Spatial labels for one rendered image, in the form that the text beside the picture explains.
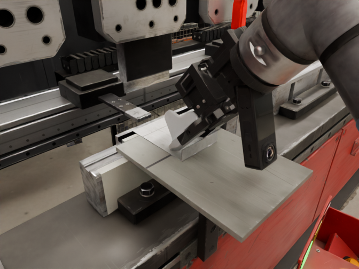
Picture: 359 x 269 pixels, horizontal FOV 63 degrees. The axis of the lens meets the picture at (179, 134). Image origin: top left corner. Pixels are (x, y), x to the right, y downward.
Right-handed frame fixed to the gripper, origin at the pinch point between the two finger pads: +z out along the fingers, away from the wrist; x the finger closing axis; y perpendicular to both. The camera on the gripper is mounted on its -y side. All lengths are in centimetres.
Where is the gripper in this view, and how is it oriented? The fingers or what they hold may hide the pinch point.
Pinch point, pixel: (189, 142)
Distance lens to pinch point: 49.5
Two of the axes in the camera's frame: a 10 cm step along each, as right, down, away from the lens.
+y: -5.2, -8.4, 1.4
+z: -4.4, 4.1, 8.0
